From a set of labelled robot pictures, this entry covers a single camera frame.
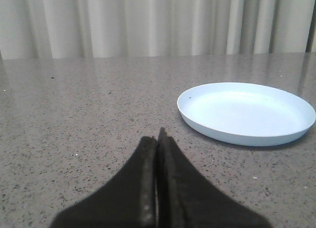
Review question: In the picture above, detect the light blue round plate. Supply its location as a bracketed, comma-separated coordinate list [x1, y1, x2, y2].
[177, 82, 316, 147]

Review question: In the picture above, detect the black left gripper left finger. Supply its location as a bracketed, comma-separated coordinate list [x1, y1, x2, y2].
[50, 136, 157, 228]

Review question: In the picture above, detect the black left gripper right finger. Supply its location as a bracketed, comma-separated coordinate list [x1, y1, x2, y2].
[157, 128, 270, 228]

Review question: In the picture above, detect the white pleated curtain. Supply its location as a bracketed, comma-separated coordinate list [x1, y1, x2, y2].
[0, 0, 316, 59]

